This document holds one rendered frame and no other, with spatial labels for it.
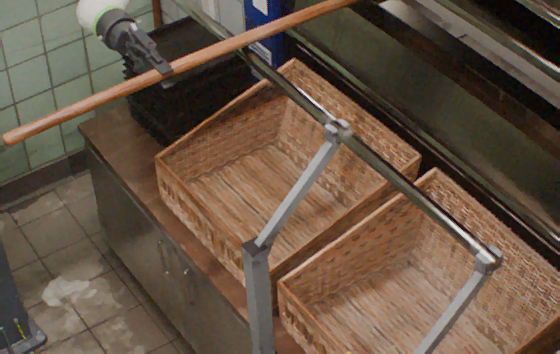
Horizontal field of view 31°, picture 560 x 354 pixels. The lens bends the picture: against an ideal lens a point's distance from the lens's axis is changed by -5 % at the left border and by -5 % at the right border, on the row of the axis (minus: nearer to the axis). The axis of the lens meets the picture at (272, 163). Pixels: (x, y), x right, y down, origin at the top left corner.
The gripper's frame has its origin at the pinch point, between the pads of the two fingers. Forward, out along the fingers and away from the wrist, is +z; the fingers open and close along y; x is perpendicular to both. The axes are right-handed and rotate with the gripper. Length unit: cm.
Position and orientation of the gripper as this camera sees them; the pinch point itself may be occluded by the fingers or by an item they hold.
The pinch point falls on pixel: (162, 72)
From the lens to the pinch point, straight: 237.5
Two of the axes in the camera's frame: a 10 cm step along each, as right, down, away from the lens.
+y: 0.5, 7.7, 6.4
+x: -8.4, 3.8, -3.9
